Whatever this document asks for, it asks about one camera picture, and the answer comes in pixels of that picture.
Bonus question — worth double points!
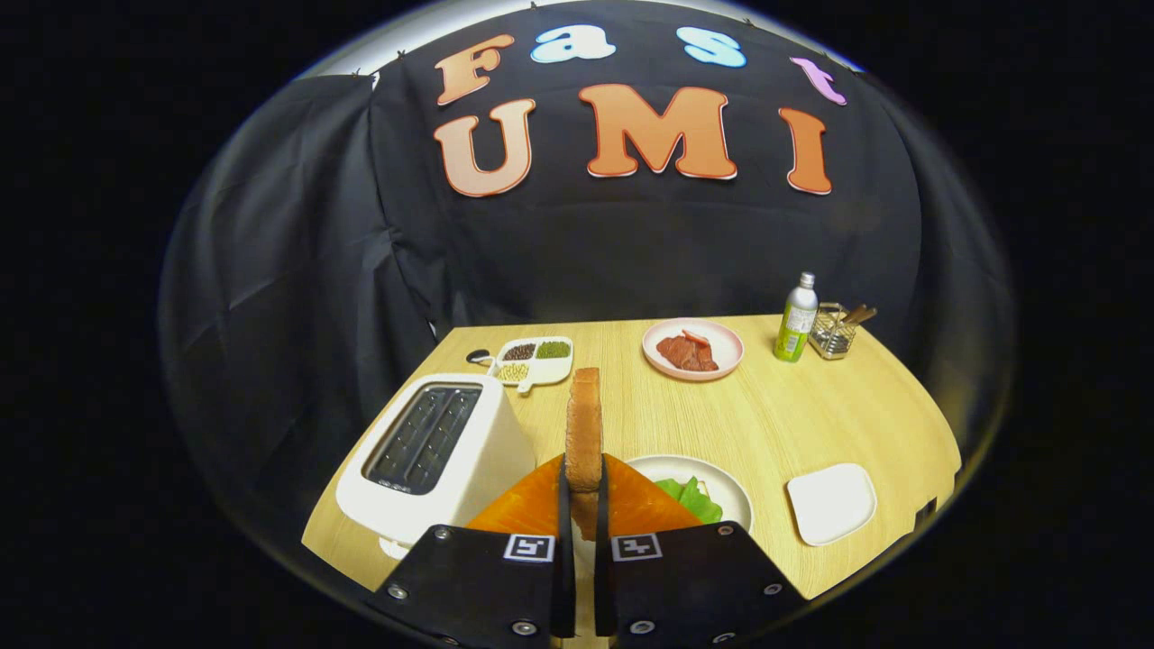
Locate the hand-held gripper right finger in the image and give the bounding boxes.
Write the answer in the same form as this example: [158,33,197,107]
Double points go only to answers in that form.
[592,453,808,645]

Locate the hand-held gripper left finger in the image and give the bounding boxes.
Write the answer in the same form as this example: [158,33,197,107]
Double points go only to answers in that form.
[365,453,578,645]

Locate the green lettuce leaf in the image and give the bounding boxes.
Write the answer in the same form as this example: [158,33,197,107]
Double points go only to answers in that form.
[655,476,724,526]

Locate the brown crust bread slice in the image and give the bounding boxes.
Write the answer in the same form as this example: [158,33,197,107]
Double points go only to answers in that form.
[565,367,603,542]

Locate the white toaster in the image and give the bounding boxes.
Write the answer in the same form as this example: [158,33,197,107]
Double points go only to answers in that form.
[335,373,537,560]

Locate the round white plate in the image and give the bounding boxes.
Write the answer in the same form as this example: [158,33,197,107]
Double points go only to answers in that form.
[624,454,754,533]

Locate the white divided dish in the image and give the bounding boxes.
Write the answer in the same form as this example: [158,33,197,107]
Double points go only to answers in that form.
[488,336,574,396]

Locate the white square plate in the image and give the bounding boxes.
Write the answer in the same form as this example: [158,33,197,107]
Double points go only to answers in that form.
[786,463,878,547]

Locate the red meat slice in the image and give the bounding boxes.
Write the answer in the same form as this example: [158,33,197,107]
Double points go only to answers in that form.
[655,334,719,372]

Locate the pink plate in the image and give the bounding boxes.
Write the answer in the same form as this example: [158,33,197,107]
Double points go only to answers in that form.
[642,317,746,382]

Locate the metal bottle with green label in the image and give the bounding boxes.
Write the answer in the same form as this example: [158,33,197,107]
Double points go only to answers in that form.
[774,272,820,363]

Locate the black backdrop cloth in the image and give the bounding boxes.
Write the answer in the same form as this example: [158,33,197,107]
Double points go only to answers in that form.
[158,0,1015,542]

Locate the metal wire holder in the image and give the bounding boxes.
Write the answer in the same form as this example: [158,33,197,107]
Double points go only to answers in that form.
[809,303,857,361]

